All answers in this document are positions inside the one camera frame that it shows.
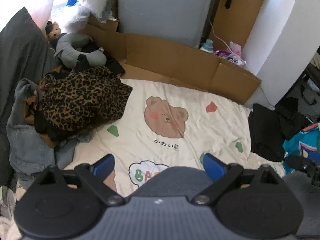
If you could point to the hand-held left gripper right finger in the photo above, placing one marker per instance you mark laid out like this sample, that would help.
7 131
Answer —
212 165

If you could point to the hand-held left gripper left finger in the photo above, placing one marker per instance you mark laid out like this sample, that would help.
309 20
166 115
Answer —
103 166

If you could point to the leopard print skirt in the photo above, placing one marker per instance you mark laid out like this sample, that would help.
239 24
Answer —
82 97

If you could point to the black clothes pile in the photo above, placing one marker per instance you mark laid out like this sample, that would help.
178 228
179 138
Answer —
265 130

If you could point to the teal printed garment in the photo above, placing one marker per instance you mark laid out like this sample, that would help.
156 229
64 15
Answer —
297 142

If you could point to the printed bear blanket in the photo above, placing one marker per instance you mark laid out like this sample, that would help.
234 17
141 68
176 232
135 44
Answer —
125 142

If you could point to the person's left leg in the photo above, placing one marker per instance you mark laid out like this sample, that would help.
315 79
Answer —
175 180

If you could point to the dark grey bag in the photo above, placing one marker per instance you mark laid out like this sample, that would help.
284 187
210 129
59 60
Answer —
310 92

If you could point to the blue jeans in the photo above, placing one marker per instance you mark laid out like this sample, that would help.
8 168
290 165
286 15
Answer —
27 142

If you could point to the brown garment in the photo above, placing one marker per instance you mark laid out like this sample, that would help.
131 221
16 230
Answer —
28 110

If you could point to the white cloth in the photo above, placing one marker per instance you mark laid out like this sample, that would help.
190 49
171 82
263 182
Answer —
7 205

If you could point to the purple white packet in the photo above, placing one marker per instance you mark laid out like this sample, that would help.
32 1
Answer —
232 52

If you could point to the blue detergent bottle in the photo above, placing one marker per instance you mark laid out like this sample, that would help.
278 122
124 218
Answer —
207 46

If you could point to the brown cardboard sheet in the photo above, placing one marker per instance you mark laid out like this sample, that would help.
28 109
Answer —
162 55

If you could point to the grey neck pillow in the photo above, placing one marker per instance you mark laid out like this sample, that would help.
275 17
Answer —
70 45

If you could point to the dark grey cloth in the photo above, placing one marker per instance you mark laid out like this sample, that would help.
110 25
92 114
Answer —
22 55

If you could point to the small plush toy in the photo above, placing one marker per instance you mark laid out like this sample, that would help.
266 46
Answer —
53 31

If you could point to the brown board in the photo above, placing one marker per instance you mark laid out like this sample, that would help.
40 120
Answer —
240 17

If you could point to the white plastic bag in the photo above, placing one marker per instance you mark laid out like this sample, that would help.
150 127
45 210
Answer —
67 15

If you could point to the grey upholstered panel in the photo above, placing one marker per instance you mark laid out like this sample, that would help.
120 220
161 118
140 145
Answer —
162 10

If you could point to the pale pink cloth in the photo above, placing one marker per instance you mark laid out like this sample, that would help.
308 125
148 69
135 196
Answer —
37 0

